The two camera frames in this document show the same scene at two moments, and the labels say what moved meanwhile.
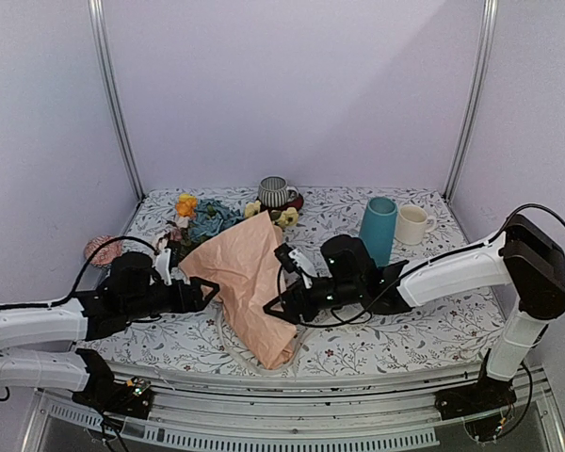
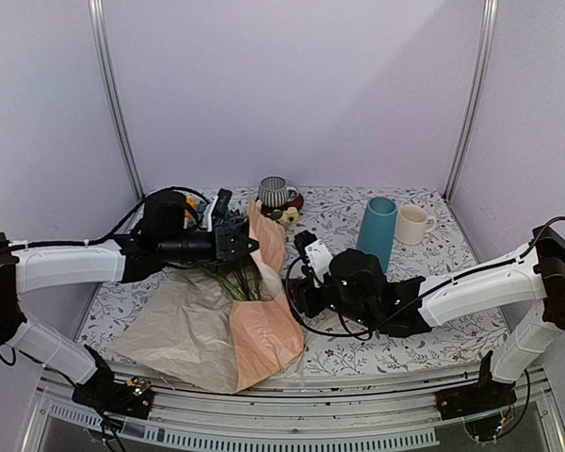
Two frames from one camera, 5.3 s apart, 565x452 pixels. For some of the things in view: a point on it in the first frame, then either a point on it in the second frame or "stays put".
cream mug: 412,221 stays put
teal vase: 378,228 stays put
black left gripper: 196,303 -> 224,236
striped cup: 273,192 stays put
